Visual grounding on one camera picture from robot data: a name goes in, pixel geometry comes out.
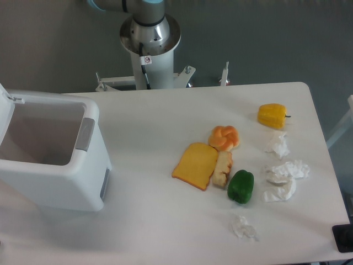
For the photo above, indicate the orange knotted bread roll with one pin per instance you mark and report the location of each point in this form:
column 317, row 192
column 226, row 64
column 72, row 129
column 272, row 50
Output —
column 224, row 138

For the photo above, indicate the green bell pepper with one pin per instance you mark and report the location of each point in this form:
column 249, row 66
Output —
column 241, row 186

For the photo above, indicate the crumpled white tissue upper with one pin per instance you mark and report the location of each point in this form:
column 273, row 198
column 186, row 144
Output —
column 278, row 145

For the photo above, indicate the white frame right edge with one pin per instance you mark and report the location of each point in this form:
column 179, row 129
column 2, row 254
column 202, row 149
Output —
column 341, row 127

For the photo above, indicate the white trash can lid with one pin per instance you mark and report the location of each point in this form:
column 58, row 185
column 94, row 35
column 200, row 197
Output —
column 7, row 109

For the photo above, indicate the crumpled white tissue lower right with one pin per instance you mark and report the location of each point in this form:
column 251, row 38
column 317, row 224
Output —
column 280, row 193

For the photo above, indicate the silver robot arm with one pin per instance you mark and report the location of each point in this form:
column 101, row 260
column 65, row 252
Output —
column 149, row 30

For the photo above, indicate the black device at edge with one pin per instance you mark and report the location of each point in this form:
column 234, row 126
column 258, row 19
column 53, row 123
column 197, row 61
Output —
column 343, row 237

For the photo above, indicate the yellow bell pepper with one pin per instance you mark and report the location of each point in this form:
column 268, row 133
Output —
column 272, row 115

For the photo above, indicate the beige bread piece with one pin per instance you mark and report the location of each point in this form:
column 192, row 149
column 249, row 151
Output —
column 222, row 169

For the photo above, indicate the crumpled white tissue middle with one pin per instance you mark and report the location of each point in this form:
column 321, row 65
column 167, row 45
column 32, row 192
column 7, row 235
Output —
column 286, row 172

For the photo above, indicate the crumpled white tissue front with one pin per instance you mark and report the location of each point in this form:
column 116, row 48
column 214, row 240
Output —
column 241, row 228

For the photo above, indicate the white trash can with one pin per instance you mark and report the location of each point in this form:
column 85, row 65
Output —
column 53, row 152

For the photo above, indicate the yellow toast slice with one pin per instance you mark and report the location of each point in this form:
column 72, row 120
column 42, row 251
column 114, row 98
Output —
column 196, row 165

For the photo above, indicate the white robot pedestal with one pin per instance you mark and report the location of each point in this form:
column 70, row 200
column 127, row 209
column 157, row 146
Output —
column 150, row 72

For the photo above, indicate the crumpled white tissue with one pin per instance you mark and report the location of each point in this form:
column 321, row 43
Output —
column 241, row 228
column 280, row 193
column 286, row 172
column 278, row 145

